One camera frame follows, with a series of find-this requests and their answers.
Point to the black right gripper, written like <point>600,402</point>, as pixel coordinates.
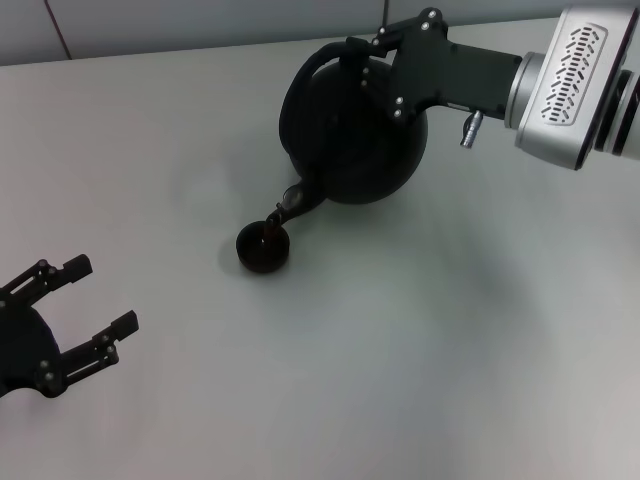
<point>450,75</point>

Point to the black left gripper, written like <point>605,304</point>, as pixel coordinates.
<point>25,350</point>

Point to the black round teapot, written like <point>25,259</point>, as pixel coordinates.
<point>360,160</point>

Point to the dark brown teacup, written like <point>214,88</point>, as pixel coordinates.
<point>250,257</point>

